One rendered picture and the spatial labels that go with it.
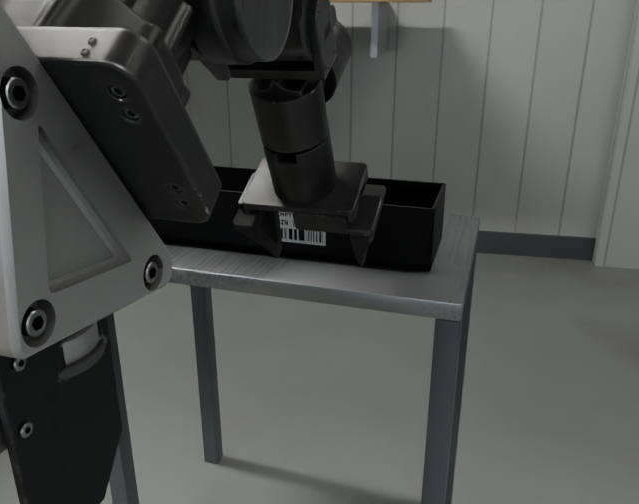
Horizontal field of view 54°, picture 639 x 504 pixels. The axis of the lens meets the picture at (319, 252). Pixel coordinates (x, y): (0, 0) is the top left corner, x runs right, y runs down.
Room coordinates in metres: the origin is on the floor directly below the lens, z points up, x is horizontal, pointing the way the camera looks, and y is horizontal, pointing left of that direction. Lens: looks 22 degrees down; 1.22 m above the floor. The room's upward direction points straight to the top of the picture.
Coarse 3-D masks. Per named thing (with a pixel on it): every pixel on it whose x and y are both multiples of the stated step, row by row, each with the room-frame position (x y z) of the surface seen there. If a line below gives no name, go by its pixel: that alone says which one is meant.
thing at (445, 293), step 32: (448, 224) 1.23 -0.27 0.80; (192, 256) 1.05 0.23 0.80; (224, 256) 1.05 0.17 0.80; (256, 256) 1.05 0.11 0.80; (288, 256) 1.05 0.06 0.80; (448, 256) 1.05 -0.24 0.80; (192, 288) 1.45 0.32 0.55; (224, 288) 0.97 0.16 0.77; (256, 288) 0.95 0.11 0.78; (288, 288) 0.94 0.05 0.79; (320, 288) 0.92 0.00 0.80; (352, 288) 0.91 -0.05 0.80; (384, 288) 0.91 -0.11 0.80; (416, 288) 0.91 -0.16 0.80; (448, 288) 0.91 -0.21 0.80; (448, 320) 0.86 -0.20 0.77; (448, 352) 0.86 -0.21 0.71; (448, 384) 0.86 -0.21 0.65; (448, 416) 0.86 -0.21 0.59; (128, 448) 1.07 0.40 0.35; (448, 448) 0.85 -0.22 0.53; (128, 480) 1.06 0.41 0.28; (448, 480) 1.25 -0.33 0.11
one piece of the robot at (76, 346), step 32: (64, 352) 0.35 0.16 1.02; (96, 352) 0.36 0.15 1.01; (0, 384) 0.30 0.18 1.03; (32, 384) 0.32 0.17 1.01; (64, 384) 0.34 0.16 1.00; (96, 384) 0.37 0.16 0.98; (0, 416) 0.30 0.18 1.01; (32, 416) 0.31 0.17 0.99; (64, 416) 0.34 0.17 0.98; (96, 416) 0.37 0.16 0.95; (0, 448) 0.30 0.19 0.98; (32, 448) 0.31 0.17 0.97; (64, 448) 0.33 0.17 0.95; (96, 448) 0.36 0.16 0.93; (32, 480) 0.30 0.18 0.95; (64, 480) 0.33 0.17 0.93; (96, 480) 0.36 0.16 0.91
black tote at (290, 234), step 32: (224, 192) 1.09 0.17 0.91; (416, 192) 1.16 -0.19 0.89; (160, 224) 1.13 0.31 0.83; (192, 224) 1.11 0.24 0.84; (224, 224) 1.09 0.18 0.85; (288, 224) 1.06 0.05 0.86; (384, 224) 1.01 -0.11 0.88; (416, 224) 0.99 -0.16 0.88; (320, 256) 1.04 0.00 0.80; (352, 256) 1.02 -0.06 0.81; (384, 256) 1.01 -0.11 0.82; (416, 256) 0.99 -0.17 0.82
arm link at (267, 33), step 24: (192, 0) 0.30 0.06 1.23; (216, 0) 0.30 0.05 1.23; (240, 0) 0.30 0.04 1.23; (264, 0) 0.33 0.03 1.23; (288, 0) 0.36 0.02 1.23; (192, 24) 0.31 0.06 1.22; (216, 24) 0.30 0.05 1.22; (240, 24) 0.30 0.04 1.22; (264, 24) 0.33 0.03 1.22; (288, 24) 0.36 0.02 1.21; (216, 48) 0.31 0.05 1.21; (240, 48) 0.31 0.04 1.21; (264, 48) 0.33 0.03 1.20
